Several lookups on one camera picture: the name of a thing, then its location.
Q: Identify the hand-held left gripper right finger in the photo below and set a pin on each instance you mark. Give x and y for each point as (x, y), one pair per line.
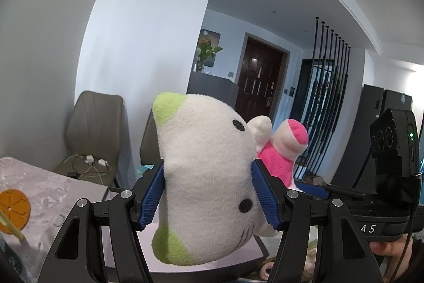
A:
(265, 200)

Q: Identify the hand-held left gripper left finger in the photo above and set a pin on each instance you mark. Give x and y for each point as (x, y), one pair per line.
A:
(151, 201)

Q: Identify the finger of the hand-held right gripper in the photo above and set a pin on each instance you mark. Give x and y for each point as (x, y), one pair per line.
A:
(313, 189)

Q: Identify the white cat plush toy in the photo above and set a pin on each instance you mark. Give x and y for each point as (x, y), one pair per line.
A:
(205, 153)

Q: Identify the person's right hand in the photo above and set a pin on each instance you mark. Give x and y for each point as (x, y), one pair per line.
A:
(391, 251)

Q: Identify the grey-brown dining chair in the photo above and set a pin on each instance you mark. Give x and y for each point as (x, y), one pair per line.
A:
(92, 124)
(149, 140)

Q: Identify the pink plush donut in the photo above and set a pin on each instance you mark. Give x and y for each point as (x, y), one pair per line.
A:
(266, 271)

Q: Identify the dark grey refrigerator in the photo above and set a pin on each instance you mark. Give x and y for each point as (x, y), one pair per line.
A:
(374, 107)

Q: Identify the black slat partition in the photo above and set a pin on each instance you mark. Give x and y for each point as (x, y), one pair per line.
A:
(328, 87)

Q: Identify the dark brown door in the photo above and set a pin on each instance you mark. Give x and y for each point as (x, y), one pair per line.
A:
(256, 77)

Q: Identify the dark grey cabinet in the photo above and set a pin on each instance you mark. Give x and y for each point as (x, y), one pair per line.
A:
(212, 87)

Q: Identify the orange round coaster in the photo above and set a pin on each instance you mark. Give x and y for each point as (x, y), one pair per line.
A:
(15, 208)

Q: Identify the yellow wooden stick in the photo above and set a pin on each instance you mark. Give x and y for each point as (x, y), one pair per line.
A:
(13, 230)

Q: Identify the green plant in vase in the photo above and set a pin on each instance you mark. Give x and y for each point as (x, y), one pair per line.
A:
(205, 52)

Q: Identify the framed wall picture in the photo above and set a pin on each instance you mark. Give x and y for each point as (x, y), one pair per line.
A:
(213, 37)

